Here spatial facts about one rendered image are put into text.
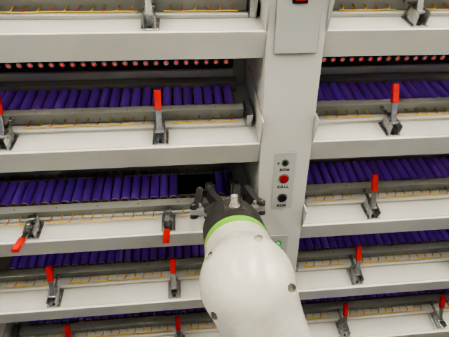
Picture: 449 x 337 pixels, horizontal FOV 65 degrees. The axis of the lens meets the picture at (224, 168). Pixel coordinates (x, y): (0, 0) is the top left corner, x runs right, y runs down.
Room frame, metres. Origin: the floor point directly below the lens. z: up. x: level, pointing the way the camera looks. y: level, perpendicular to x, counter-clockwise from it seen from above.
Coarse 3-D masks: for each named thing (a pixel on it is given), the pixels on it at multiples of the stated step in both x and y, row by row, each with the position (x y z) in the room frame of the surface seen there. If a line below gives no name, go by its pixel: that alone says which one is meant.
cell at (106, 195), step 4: (108, 180) 0.68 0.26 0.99; (112, 180) 0.68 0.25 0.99; (104, 184) 0.67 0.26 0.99; (108, 184) 0.67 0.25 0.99; (112, 184) 0.68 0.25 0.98; (104, 188) 0.66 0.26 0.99; (108, 188) 0.66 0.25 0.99; (104, 192) 0.65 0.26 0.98; (108, 192) 0.65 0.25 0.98; (104, 196) 0.64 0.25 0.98; (108, 196) 0.64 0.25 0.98; (108, 200) 0.63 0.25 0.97
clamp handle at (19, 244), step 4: (28, 224) 0.55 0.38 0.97; (28, 228) 0.55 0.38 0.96; (32, 228) 0.55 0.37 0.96; (24, 232) 0.54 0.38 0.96; (28, 232) 0.54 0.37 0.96; (24, 236) 0.53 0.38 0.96; (20, 240) 0.51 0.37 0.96; (24, 240) 0.51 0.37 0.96; (16, 244) 0.50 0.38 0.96; (20, 244) 0.50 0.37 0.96; (12, 248) 0.49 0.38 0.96; (16, 248) 0.49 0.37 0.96; (20, 248) 0.50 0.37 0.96; (12, 252) 0.49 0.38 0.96
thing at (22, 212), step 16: (0, 208) 0.59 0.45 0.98; (16, 208) 0.60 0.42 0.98; (32, 208) 0.60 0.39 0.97; (48, 208) 0.60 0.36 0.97; (64, 208) 0.60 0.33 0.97; (80, 208) 0.60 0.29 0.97; (96, 208) 0.60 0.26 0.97; (112, 208) 0.60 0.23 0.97; (128, 208) 0.61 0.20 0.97; (144, 208) 0.61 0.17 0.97; (160, 208) 0.61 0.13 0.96; (176, 208) 0.62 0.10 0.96; (16, 224) 0.57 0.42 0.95
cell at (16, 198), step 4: (20, 184) 0.66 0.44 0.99; (24, 184) 0.66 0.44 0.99; (20, 188) 0.65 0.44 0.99; (24, 188) 0.66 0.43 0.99; (16, 192) 0.64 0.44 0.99; (20, 192) 0.64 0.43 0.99; (24, 192) 0.65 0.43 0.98; (16, 196) 0.63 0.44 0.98; (20, 196) 0.63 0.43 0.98; (12, 200) 0.62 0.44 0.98; (16, 200) 0.62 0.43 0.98; (20, 200) 0.63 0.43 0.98; (12, 204) 0.61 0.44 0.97; (16, 204) 0.61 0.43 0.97; (20, 204) 0.62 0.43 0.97
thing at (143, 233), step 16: (112, 176) 0.71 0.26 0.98; (240, 176) 0.72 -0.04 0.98; (224, 192) 0.68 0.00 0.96; (0, 224) 0.58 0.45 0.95; (48, 224) 0.58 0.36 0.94; (64, 224) 0.58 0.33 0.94; (80, 224) 0.58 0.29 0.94; (96, 224) 0.59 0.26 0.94; (112, 224) 0.59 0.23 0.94; (128, 224) 0.59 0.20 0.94; (144, 224) 0.59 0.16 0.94; (160, 224) 0.59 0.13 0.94; (176, 224) 0.59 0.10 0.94; (192, 224) 0.59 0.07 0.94; (0, 240) 0.54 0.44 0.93; (16, 240) 0.55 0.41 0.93; (32, 240) 0.55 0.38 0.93; (48, 240) 0.55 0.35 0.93; (64, 240) 0.55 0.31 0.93; (80, 240) 0.55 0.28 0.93; (96, 240) 0.55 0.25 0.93; (112, 240) 0.56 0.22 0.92; (128, 240) 0.56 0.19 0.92; (144, 240) 0.57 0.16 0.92; (160, 240) 0.57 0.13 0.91; (176, 240) 0.58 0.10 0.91; (192, 240) 0.58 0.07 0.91; (0, 256) 0.55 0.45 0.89
